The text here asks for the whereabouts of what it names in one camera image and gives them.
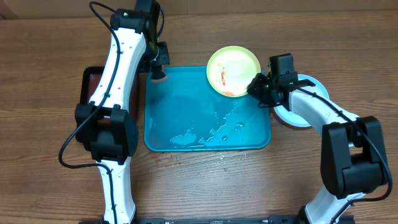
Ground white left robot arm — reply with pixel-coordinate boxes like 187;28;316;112
66;1;170;223

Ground yellow plate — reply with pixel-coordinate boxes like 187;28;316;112
206;46;261;98

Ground black tray with reddish water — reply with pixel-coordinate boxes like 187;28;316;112
75;67;139;147

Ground light blue plate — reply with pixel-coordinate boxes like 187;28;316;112
273;73;330;128

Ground teal plastic tray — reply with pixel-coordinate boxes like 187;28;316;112
144;66;271;152

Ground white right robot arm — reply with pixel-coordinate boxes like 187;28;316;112
248;54;393;223

